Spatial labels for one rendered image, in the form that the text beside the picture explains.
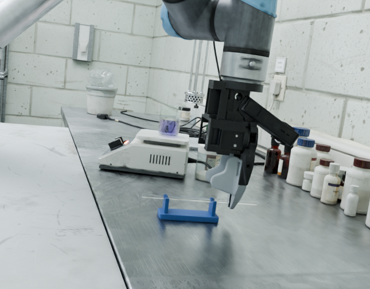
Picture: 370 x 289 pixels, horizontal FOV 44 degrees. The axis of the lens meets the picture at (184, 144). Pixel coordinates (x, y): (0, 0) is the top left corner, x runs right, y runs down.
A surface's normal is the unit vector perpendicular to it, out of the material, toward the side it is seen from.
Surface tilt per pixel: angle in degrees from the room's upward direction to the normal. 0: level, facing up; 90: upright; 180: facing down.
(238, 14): 90
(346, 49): 90
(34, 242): 0
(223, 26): 120
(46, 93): 90
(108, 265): 0
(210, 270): 0
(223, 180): 92
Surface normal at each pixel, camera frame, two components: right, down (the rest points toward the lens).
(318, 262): 0.12, -0.98
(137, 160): -0.03, 0.15
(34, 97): 0.29, 0.18
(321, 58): -0.95, -0.07
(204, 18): -0.54, 0.22
